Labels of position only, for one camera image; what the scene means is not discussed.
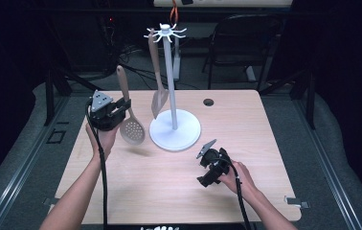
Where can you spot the black metal stand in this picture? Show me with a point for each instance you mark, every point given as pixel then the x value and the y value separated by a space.
pixel 49 96
pixel 310 96

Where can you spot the white desk leg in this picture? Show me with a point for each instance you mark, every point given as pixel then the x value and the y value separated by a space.
pixel 251 74
pixel 176 64

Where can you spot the beige slotted spoon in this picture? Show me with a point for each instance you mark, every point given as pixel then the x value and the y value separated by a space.
pixel 132 129

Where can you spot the beige spatula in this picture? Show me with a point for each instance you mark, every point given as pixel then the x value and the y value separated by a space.
pixel 159 99

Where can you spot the person's right hand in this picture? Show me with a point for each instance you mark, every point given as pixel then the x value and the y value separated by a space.
pixel 244 180

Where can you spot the black chair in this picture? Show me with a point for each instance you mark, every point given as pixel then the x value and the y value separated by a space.
pixel 243 32

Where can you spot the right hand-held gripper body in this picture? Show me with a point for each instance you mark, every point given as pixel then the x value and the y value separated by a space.
pixel 215 161

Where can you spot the person's left hand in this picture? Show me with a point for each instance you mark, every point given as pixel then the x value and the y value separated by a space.
pixel 107 140

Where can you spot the white desk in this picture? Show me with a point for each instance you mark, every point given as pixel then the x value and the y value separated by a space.
pixel 233 3

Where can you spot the metal table corner bracket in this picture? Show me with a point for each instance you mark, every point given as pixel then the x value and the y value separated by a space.
pixel 49 201
pixel 297 202

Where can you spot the white round plate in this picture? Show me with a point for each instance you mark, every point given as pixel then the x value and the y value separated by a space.
pixel 176 134

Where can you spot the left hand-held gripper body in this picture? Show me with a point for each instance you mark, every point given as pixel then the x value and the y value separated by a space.
pixel 104 111

